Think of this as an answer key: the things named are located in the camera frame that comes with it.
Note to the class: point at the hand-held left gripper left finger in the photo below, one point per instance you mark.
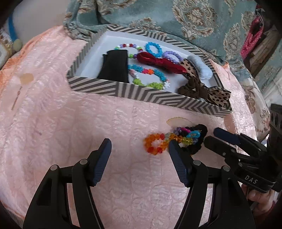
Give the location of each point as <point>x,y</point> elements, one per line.
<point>102,158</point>

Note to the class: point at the pink patterned cloth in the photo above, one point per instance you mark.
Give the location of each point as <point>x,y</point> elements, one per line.
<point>251,39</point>

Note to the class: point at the striped cardboard box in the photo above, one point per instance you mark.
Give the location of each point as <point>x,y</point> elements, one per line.
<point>136,92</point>

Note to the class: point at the teal damask blanket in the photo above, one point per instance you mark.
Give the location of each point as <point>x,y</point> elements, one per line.
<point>154,15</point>

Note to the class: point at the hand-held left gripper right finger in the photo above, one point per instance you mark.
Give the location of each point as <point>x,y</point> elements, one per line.
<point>178,163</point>

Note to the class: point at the black scrunchie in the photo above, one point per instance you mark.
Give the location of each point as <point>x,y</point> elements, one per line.
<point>198,147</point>

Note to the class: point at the floral embroidered cushion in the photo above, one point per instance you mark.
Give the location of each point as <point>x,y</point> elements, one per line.
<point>4,50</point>

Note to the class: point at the black cloth hair band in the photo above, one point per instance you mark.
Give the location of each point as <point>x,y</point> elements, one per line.
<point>114,66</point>

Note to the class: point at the light blue fluffy scrunchie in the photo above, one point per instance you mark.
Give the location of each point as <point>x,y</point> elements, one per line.
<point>203,69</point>

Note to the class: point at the red fabric hair bow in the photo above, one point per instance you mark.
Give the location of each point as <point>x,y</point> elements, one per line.
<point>163,62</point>

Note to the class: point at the leopard print hair bow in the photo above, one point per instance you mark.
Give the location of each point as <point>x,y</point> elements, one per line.
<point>191,88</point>

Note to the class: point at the green and blue plush toy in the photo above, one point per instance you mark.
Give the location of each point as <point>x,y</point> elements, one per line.
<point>13,30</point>

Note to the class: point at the cream cushion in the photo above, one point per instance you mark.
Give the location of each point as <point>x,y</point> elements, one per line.
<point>37,17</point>

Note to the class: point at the peach quilted blanket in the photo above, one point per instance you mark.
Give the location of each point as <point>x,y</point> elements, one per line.
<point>66,123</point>

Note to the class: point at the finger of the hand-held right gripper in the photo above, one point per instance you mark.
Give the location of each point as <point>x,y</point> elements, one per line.
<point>217,145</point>
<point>224,135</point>

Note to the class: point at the wooden furniture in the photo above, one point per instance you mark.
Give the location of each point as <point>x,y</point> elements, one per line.
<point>268,50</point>

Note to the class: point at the person's right hand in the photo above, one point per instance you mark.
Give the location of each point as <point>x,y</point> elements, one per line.
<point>260,199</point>

